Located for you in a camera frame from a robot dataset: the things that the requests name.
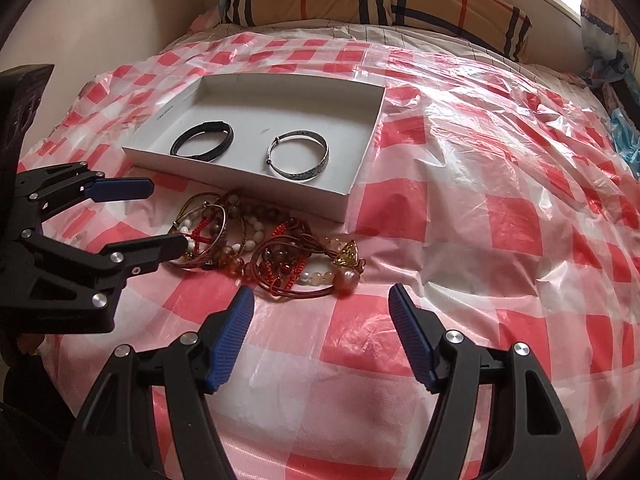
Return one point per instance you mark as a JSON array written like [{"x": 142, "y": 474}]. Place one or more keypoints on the right cartoon curtain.
[{"x": 613, "y": 51}]

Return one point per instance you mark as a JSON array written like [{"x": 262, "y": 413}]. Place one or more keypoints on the silver patterned bangle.
[{"x": 298, "y": 155}]

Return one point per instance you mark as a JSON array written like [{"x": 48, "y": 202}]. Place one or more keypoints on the white shallow cardboard box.
[{"x": 217, "y": 131}]

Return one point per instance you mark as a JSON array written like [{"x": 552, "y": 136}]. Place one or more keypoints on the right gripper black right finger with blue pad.
[{"x": 529, "y": 435}]

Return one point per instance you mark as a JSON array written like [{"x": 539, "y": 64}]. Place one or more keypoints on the thin silver bangle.
[{"x": 206, "y": 234}]

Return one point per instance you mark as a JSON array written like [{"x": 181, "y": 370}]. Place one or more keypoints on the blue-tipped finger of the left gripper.
[{"x": 119, "y": 189}]

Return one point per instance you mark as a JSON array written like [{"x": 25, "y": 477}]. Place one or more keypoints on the orange stone pendant charm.
[{"x": 349, "y": 267}]

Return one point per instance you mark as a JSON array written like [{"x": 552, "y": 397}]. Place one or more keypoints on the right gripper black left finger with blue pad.
[{"x": 115, "y": 434}]

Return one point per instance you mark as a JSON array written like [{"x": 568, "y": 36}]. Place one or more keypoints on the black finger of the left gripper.
[{"x": 144, "y": 255}]

